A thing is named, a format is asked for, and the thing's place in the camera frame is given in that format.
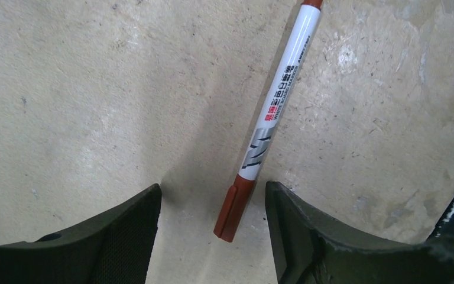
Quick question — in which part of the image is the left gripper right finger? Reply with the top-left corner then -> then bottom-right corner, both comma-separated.
265,182 -> 454,283

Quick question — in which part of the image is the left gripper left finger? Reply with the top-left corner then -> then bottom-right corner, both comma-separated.
0,184 -> 162,283

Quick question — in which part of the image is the red marker cap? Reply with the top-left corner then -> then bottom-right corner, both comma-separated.
213,175 -> 255,243

